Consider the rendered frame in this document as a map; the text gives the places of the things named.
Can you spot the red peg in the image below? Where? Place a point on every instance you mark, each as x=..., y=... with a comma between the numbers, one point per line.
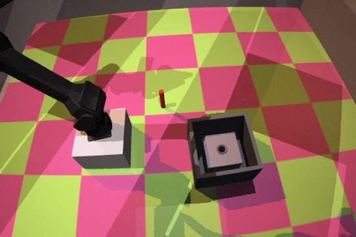
x=162, y=100

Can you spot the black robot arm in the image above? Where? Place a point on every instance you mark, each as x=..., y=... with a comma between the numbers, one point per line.
x=84, y=101

